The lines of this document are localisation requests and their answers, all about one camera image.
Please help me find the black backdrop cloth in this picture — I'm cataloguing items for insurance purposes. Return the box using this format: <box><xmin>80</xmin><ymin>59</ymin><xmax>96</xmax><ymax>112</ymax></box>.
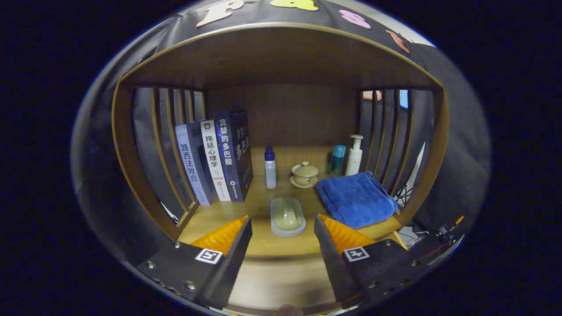
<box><xmin>70</xmin><ymin>0</ymin><xmax>491</xmax><ymax>264</ymax></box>

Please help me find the teal bottle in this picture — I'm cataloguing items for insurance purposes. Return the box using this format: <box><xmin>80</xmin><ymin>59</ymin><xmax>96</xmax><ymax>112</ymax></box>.
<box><xmin>331</xmin><ymin>145</ymin><xmax>346</xmax><ymax>177</ymax></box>

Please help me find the dark blue book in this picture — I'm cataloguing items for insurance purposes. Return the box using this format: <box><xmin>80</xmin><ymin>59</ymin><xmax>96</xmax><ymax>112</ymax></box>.
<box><xmin>214</xmin><ymin>111</ymin><xmax>254</xmax><ymax>202</ymax></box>

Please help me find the pale blue book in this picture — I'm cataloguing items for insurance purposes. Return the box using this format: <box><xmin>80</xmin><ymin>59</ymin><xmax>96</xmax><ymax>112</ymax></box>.
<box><xmin>175</xmin><ymin>122</ymin><xmax>216</xmax><ymax>206</ymax></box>

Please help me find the white bottle with blue cap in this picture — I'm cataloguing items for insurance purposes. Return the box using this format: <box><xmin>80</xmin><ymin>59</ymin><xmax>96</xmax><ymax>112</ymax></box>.
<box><xmin>264</xmin><ymin>147</ymin><xmax>277</xmax><ymax>190</ymax></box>

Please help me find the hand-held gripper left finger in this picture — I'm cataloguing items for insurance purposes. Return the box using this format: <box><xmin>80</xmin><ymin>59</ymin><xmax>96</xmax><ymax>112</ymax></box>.
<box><xmin>136</xmin><ymin>215</ymin><xmax>253</xmax><ymax>310</ymax></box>

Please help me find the wooden drawer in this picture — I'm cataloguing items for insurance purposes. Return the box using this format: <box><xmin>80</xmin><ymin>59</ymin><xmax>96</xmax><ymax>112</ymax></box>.
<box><xmin>226</xmin><ymin>230</ymin><xmax>409</xmax><ymax>314</ymax></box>

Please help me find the blue towel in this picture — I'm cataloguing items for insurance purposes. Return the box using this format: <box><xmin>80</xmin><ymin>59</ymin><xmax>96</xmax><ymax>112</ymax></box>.
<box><xmin>316</xmin><ymin>172</ymin><xmax>399</xmax><ymax>230</ymax></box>

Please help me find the black electronic device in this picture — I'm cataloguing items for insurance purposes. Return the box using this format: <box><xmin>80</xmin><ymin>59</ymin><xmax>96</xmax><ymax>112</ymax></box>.
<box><xmin>406</xmin><ymin>215</ymin><xmax>466</xmax><ymax>264</ymax></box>

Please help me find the pale green sponge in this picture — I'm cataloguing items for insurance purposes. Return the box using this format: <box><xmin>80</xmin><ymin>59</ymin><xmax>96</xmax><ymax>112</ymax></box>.
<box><xmin>270</xmin><ymin>196</ymin><xmax>306</xmax><ymax>238</ymax></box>

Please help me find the white pump bottle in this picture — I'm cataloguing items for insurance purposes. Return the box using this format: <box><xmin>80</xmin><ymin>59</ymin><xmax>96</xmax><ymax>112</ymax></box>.
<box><xmin>345</xmin><ymin>134</ymin><xmax>364</xmax><ymax>176</ymax></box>

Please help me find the white book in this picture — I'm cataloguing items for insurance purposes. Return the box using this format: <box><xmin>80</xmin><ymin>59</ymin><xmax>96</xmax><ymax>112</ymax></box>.
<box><xmin>200</xmin><ymin>120</ymin><xmax>232</xmax><ymax>202</ymax></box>

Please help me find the wooden cabinet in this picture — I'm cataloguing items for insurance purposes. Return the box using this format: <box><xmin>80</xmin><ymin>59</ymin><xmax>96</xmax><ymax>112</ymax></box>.
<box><xmin>111</xmin><ymin>22</ymin><xmax>450</xmax><ymax>259</ymax></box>

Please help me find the wooden countertop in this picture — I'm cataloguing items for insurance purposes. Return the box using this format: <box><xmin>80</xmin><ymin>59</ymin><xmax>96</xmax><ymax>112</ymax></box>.
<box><xmin>178</xmin><ymin>147</ymin><xmax>407</xmax><ymax>257</ymax></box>

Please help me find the black light stand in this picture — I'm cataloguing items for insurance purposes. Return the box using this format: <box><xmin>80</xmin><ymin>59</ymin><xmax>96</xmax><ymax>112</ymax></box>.
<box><xmin>395</xmin><ymin>184</ymin><xmax>415</xmax><ymax>207</ymax></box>

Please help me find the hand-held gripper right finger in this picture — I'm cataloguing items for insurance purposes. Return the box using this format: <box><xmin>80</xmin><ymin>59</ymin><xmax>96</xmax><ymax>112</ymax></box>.
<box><xmin>313</xmin><ymin>214</ymin><xmax>429</xmax><ymax>308</ymax></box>

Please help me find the beige lidded teacup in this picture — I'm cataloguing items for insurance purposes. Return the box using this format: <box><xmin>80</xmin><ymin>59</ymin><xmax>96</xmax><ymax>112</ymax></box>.
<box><xmin>290</xmin><ymin>162</ymin><xmax>320</xmax><ymax>189</ymax></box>

